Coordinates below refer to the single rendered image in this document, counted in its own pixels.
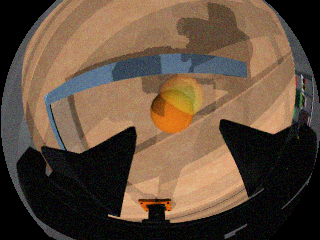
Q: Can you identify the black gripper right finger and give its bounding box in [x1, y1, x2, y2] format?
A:
[219, 119, 299, 199]

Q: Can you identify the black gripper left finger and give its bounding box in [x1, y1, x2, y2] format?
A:
[40, 127, 137, 217]

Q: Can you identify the brown ball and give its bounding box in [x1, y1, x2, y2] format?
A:
[151, 95, 195, 133]

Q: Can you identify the see-through yellow ball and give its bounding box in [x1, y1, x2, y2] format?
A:
[160, 73, 204, 115]

